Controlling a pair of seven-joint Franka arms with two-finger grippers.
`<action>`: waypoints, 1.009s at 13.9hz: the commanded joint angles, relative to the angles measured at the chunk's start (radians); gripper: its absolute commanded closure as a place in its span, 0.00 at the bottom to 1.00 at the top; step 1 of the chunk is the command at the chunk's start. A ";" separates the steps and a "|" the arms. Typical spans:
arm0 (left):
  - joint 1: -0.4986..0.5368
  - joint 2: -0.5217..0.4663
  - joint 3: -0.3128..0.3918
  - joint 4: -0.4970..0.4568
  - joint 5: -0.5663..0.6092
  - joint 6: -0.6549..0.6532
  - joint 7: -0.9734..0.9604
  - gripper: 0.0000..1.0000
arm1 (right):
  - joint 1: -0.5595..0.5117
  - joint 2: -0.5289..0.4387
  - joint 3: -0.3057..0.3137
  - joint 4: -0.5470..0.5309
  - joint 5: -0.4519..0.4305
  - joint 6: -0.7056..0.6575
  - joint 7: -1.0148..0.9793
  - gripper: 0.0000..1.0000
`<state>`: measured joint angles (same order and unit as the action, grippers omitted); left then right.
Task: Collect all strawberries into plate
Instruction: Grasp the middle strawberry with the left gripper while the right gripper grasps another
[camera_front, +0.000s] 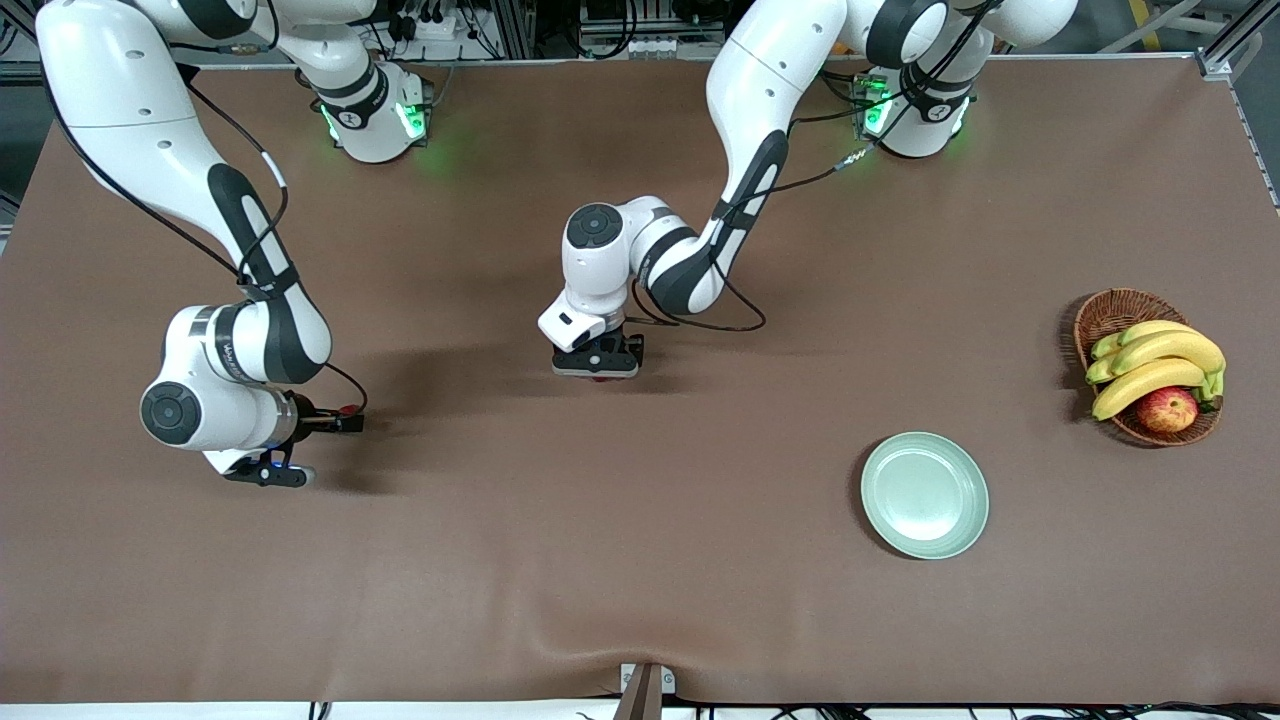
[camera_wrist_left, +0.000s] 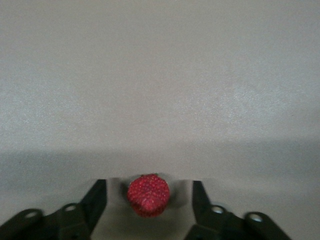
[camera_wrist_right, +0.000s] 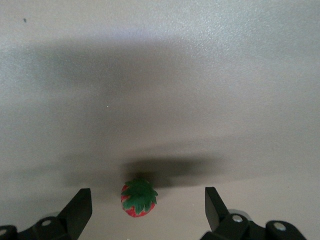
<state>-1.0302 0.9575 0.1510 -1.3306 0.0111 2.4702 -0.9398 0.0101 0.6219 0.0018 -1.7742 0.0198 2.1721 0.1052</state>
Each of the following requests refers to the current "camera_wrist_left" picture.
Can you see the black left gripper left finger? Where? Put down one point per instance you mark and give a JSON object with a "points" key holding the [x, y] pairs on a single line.
{"points": [[92, 207]]}

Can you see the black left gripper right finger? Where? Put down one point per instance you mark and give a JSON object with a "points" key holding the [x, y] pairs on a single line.
{"points": [[202, 207]]}

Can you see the red strawberry with green cap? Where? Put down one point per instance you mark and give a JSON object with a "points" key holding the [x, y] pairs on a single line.
{"points": [[148, 195]]}

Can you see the brown table mat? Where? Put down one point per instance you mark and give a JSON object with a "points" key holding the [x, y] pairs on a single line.
{"points": [[150, 87]]}

